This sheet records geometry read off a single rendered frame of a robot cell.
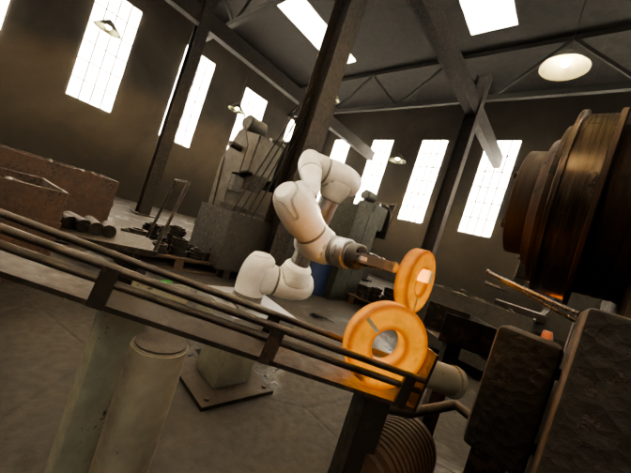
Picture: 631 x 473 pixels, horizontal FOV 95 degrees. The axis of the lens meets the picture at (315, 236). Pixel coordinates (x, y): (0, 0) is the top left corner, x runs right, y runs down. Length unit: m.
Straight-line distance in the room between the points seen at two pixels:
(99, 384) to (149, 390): 0.21
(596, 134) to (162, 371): 1.01
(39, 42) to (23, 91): 1.42
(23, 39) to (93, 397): 11.68
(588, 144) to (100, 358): 1.16
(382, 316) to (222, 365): 1.12
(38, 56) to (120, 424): 11.75
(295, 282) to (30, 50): 11.38
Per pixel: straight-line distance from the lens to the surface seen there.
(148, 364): 0.73
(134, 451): 0.84
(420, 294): 0.76
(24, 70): 12.13
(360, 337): 0.53
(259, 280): 1.46
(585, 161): 0.78
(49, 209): 2.46
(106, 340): 0.88
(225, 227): 3.60
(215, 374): 1.58
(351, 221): 4.38
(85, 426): 1.00
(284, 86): 10.51
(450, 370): 0.64
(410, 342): 0.57
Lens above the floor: 0.85
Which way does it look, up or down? level
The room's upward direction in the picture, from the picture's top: 18 degrees clockwise
